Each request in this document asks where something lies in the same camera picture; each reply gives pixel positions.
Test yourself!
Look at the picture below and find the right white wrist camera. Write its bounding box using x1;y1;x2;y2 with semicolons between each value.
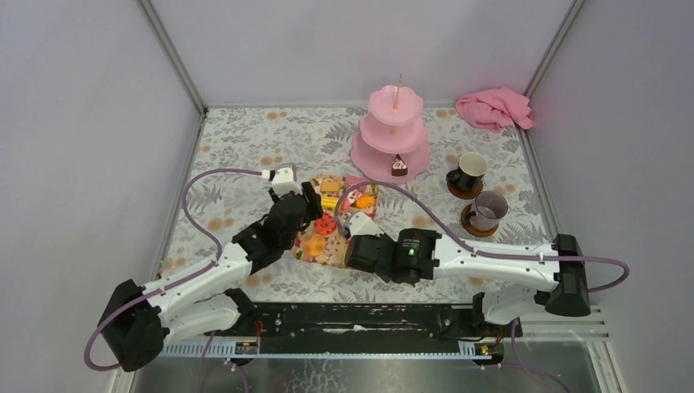
345;212;385;238

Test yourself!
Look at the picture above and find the purple cable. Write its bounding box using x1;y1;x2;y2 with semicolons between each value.
83;168;273;372
333;181;631;294

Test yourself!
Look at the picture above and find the pink cloth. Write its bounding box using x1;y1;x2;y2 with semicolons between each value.
455;87;534;133

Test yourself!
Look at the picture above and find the purple mug black handle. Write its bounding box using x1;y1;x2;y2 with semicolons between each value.
471;191;508;222

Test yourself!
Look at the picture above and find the tan biscuit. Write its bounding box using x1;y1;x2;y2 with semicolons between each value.
320;181;341;193

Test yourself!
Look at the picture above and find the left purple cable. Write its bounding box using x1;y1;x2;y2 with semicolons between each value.
83;168;273;372

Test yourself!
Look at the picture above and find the orange round pastry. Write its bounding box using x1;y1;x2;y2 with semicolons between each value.
301;233;327;257

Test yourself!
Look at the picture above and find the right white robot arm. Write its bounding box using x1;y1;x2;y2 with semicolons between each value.
345;228;591;337

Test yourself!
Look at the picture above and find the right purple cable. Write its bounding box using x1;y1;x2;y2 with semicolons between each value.
333;181;631;294

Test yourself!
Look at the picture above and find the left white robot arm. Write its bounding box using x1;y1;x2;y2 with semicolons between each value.
94;179;323;372

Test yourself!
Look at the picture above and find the floral dessert tray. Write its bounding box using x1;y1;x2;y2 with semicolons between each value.
291;174;378;269

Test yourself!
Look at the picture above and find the brown wooden saucer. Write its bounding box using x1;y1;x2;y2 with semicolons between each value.
460;205;499;237
447;182;484;200

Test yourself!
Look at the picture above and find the pink wafer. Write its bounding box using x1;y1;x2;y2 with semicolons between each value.
344;175;367;188

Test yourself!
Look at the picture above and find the black mug white inside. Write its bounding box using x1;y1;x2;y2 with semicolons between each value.
446;152;489;192

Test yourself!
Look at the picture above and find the chocolate cake piece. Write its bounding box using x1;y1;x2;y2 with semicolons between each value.
391;155;408;177

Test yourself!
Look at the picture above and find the red donut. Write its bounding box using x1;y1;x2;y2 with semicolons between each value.
313;214;336;237

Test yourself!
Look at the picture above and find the yellow roll cake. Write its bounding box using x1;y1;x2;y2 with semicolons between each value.
321;196;339;211

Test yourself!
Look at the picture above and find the floral tablecloth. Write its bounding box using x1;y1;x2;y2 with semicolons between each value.
159;107;552;303

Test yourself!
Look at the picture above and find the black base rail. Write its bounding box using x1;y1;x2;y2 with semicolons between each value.
215;302;523;359

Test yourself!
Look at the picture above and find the strawberry cream cake slice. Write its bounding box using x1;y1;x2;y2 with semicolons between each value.
341;189;363;212

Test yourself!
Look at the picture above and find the orange tart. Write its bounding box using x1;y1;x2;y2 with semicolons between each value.
354;195;376;209

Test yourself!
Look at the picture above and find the pink three-tier cake stand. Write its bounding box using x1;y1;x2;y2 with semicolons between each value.
350;79;430;183

